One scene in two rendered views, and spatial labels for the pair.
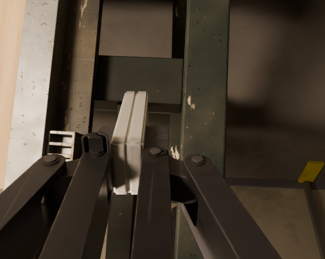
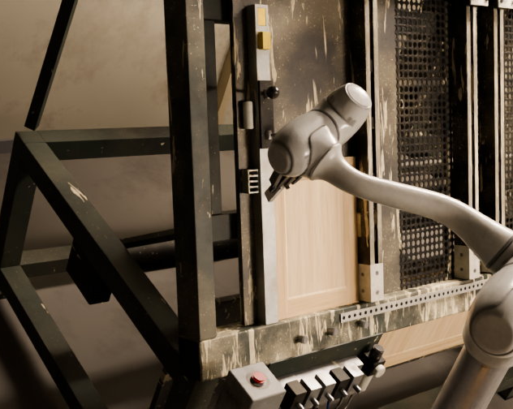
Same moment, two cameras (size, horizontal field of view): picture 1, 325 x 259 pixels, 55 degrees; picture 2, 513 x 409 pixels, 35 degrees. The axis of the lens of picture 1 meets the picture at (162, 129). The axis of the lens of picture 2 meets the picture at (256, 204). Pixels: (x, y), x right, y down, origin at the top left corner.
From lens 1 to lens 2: 2.00 m
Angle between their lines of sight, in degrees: 36
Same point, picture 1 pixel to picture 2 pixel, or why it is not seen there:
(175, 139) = (90, 208)
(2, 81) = (278, 213)
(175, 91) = not seen: hidden behind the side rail
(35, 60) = (269, 225)
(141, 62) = (215, 238)
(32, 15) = (272, 247)
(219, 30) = (200, 252)
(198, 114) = (205, 209)
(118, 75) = (226, 229)
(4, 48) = (279, 230)
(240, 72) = not seen: outside the picture
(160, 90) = not seen: hidden behind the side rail
